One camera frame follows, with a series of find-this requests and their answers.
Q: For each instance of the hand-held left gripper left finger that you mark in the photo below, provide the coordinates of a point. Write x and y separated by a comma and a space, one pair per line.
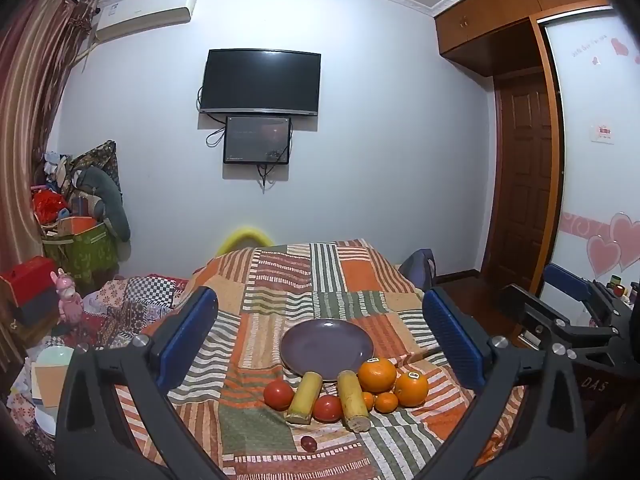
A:
192, 322

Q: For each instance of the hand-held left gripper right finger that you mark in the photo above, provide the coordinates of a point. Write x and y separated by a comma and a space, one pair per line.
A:
450, 332

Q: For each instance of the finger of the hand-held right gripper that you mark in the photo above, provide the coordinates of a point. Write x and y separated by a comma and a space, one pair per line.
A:
567, 280
540, 317

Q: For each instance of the large orange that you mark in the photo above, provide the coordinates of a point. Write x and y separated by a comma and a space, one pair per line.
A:
377, 375
411, 389

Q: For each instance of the small tangerine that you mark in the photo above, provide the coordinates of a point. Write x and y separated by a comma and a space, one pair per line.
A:
369, 400
386, 402

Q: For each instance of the red tomato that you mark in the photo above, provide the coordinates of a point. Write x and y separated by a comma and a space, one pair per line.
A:
327, 408
278, 394

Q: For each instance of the yellow corn cob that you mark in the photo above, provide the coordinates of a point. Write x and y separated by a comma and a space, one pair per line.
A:
353, 400

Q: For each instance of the purple round plate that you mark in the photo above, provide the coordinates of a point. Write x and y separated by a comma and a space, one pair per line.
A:
326, 347

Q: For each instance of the yellow banana piece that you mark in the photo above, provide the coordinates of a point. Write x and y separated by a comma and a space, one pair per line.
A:
305, 396

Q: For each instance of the floral bedding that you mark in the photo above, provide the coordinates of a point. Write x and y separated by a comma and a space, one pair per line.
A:
120, 305

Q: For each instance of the brown wooden door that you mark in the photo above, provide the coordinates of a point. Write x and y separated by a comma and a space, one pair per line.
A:
522, 170

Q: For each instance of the pink toy figure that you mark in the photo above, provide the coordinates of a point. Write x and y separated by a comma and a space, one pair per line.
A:
67, 300

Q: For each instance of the green storage box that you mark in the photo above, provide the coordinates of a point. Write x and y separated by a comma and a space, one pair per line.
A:
82, 255

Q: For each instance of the white sliding door heart stickers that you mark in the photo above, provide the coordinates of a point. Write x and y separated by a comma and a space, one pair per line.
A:
595, 150

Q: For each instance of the striped patchwork blanket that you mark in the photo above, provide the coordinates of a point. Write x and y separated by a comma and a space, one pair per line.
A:
320, 280

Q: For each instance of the pale green bowl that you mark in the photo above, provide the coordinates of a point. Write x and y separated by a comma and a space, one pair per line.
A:
56, 358

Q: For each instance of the grey plush toy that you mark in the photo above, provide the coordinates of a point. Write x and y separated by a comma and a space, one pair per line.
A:
107, 197

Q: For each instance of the small red date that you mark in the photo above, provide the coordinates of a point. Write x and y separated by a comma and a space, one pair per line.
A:
308, 443

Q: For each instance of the red gift box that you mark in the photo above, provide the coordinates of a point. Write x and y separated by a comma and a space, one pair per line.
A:
27, 280

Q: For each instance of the red plastic bag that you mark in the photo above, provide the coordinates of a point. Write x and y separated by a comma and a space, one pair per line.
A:
47, 207

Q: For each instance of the patterned dark cushion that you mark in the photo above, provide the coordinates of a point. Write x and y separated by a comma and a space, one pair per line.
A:
97, 157

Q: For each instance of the wooden overhead cabinet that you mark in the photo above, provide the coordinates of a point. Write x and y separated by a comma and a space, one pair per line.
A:
500, 15

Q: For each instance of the striped brown curtain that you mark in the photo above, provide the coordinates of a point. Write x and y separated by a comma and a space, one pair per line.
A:
30, 90

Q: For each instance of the white air conditioner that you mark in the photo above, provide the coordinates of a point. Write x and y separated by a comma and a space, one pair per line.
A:
145, 10

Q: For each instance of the small black wall monitor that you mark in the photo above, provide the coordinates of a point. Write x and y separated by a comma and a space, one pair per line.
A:
256, 139

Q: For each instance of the black wall television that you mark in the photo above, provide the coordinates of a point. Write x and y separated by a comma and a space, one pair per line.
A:
260, 80

